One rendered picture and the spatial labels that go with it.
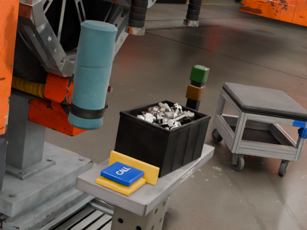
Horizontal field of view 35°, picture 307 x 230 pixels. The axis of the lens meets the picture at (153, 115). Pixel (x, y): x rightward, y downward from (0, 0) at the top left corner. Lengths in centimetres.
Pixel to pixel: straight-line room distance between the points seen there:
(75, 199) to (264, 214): 84
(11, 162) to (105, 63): 52
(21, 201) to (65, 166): 26
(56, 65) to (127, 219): 42
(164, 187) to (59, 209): 54
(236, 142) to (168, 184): 128
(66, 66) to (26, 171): 40
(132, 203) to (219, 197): 114
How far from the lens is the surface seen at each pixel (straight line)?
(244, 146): 236
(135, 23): 107
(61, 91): 132
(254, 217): 204
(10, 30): 97
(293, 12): 486
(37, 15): 113
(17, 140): 151
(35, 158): 157
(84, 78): 118
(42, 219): 148
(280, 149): 243
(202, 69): 129
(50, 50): 120
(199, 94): 131
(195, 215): 193
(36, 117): 144
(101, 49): 116
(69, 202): 157
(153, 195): 103
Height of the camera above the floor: 93
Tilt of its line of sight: 18 degrees down
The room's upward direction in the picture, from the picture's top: 11 degrees clockwise
